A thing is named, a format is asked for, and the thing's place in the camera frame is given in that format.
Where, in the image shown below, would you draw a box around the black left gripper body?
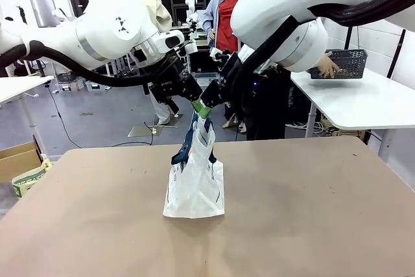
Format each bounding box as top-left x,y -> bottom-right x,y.
148,56 -> 204,105

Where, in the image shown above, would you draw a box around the metal floor plate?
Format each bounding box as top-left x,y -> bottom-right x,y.
127,123 -> 180,138

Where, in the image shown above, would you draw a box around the black slanted pole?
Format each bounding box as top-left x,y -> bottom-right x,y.
387,29 -> 407,79

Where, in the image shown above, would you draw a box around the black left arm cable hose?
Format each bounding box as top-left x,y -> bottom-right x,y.
0,40 -> 169,89

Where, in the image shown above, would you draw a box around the person's left hand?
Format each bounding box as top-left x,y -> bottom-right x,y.
318,54 -> 341,78

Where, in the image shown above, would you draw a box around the clear floor storage bin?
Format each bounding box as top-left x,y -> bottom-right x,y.
84,80 -> 112,91

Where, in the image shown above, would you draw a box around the person in cream hoodie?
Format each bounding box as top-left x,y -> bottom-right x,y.
128,0 -> 182,126

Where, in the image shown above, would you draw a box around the white side table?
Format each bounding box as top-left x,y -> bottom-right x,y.
290,69 -> 415,158

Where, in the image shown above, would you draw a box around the white table with leg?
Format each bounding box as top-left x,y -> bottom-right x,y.
0,75 -> 55,158

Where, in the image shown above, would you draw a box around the clear storage box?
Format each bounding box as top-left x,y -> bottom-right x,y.
189,72 -> 219,88

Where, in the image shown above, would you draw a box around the brown cardboard box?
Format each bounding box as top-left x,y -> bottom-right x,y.
0,142 -> 43,183

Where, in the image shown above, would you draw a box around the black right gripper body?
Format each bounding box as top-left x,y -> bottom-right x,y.
200,53 -> 248,110

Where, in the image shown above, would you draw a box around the grey wall board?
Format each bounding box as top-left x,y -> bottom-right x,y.
29,0 -> 56,28

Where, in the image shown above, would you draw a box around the green and white paper sack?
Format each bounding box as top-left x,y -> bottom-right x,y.
12,159 -> 53,198

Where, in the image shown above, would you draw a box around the dark grey plastic basket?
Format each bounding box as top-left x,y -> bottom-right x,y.
307,49 -> 369,80

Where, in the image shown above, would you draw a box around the clear plastic shopping bag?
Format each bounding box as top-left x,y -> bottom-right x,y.
162,111 -> 225,219

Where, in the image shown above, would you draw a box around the person in red shirt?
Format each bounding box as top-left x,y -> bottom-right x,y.
202,0 -> 248,130

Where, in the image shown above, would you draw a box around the person in black trousers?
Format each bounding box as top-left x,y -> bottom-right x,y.
233,0 -> 325,141

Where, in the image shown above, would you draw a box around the wooden crate under table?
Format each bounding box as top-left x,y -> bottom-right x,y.
320,114 -> 368,138

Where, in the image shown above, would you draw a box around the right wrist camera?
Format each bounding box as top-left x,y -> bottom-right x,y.
209,48 -> 233,64

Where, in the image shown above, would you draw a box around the white cables under table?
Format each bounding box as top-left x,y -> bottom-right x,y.
285,121 -> 329,134

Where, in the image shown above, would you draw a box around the black floor cable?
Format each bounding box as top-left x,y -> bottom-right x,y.
45,84 -> 155,149

